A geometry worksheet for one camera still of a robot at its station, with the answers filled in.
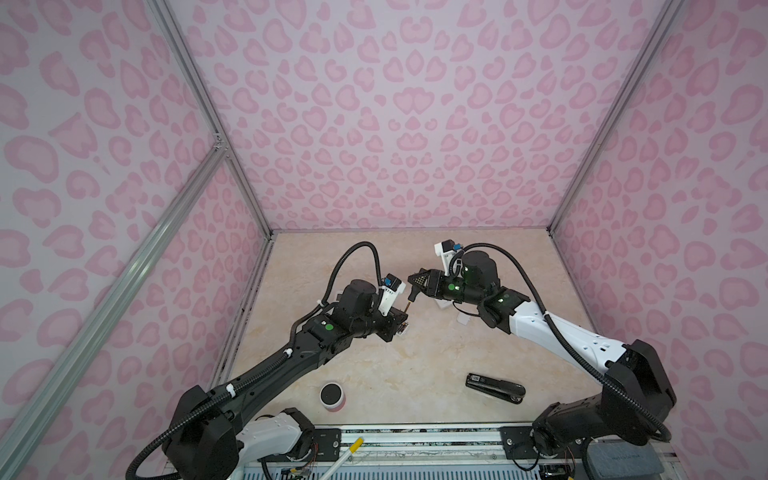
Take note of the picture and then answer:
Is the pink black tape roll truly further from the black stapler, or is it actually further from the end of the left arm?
the black stapler

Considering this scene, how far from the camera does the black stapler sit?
0.80 meters

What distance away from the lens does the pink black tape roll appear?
2.51 ft

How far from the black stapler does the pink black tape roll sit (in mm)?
349

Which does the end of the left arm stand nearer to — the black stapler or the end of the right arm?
the end of the right arm

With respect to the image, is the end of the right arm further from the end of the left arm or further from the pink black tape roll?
the pink black tape roll
